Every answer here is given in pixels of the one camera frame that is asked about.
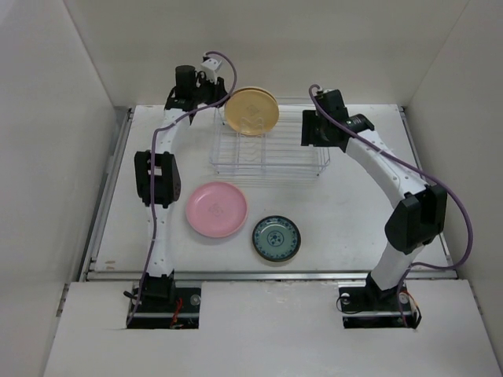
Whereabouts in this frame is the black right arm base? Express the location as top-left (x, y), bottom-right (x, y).
top-left (336, 284), bottom-right (423, 329)

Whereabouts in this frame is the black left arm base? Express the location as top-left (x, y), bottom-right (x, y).
top-left (123, 277), bottom-right (202, 330)

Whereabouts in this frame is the pink plate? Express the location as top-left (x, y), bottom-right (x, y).
top-left (185, 181), bottom-right (248, 239)

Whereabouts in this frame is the orange plate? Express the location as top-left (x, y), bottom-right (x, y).
top-left (224, 90), bottom-right (280, 136)

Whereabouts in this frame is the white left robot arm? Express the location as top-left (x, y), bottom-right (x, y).
top-left (134, 65), bottom-right (228, 312)

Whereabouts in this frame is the white wire dish rack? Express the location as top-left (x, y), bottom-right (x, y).
top-left (210, 104), bottom-right (330, 179)

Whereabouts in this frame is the green blue floral plate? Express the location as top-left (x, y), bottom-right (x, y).
top-left (251, 215), bottom-right (302, 263)

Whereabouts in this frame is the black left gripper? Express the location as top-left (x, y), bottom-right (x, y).
top-left (191, 71), bottom-right (229, 108)

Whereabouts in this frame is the rear beige plate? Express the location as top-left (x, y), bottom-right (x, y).
top-left (233, 86), bottom-right (276, 100)

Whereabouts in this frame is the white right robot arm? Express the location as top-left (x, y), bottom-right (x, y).
top-left (301, 85), bottom-right (447, 309)

